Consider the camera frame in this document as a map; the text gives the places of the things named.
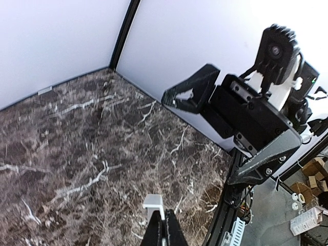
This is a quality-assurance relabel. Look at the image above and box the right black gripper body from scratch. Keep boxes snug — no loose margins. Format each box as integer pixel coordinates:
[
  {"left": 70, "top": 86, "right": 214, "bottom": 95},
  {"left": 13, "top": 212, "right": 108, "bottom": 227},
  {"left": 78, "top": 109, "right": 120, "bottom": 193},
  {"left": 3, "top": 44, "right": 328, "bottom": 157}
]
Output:
[{"left": 201, "top": 74, "right": 301, "bottom": 154}]

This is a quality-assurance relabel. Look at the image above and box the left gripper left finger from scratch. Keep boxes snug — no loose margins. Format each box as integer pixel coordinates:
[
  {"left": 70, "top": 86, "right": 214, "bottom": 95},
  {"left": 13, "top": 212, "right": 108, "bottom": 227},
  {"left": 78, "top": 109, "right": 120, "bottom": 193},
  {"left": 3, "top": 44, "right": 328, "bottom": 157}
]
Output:
[{"left": 140, "top": 211, "right": 164, "bottom": 246}]

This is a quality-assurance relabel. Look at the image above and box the white label box outside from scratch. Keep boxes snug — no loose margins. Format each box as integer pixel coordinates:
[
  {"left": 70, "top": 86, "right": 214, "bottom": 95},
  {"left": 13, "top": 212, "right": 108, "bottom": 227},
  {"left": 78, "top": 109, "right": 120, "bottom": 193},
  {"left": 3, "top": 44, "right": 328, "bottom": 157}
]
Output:
[{"left": 290, "top": 207, "right": 326, "bottom": 236}]

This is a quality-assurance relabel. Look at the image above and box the right black frame post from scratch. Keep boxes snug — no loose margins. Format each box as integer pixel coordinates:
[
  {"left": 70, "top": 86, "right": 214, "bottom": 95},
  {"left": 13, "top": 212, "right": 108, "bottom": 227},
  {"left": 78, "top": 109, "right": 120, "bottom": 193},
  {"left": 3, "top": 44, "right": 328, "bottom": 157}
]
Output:
[{"left": 109, "top": 0, "right": 141, "bottom": 71}]

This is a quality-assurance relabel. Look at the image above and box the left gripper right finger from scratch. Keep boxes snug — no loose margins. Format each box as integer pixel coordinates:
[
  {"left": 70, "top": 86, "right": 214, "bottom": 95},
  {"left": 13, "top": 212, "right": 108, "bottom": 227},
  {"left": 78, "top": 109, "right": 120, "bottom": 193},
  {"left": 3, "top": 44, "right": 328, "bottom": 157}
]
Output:
[{"left": 165, "top": 209, "right": 188, "bottom": 246}]

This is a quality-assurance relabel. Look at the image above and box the white battery cover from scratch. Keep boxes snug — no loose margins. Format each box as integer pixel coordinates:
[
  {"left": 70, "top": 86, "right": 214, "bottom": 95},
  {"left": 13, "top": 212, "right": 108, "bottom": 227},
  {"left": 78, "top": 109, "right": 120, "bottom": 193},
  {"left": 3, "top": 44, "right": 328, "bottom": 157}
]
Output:
[{"left": 142, "top": 194, "right": 165, "bottom": 221}]

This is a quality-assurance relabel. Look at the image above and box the white slotted cable duct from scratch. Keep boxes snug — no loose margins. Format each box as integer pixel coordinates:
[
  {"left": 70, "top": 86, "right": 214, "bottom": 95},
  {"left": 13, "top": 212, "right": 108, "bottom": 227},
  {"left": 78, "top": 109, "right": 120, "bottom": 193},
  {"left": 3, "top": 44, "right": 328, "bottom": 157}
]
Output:
[{"left": 221, "top": 217, "right": 245, "bottom": 246}]

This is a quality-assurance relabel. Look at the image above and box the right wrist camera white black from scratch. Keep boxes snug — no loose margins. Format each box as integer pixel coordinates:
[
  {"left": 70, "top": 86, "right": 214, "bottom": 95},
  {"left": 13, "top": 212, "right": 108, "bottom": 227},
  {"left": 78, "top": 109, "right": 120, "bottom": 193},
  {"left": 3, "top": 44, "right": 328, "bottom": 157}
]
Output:
[{"left": 239, "top": 24, "right": 304, "bottom": 111}]

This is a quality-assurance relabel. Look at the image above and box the black front rail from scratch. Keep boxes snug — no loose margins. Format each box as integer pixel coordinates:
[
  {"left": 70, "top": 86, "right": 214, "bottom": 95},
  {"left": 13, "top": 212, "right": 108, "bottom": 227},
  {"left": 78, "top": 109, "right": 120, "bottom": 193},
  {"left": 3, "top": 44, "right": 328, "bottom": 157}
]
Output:
[{"left": 202, "top": 147, "right": 254, "bottom": 246}]

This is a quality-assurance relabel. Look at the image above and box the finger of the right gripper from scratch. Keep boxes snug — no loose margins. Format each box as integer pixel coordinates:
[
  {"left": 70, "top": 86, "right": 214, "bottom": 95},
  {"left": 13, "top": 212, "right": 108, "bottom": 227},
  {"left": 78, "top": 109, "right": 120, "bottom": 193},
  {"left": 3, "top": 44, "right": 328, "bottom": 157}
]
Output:
[
  {"left": 161, "top": 64, "right": 220, "bottom": 114},
  {"left": 228, "top": 129, "right": 302, "bottom": 185}
]

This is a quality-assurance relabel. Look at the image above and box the cardboard boxes clutter outside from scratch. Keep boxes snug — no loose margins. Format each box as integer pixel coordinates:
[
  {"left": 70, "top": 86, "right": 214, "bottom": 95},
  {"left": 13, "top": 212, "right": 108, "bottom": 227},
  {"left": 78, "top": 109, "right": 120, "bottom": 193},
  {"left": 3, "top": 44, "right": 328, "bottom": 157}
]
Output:
[{"left": 289, "top": 156, "right": 327, "bottom": 209}]

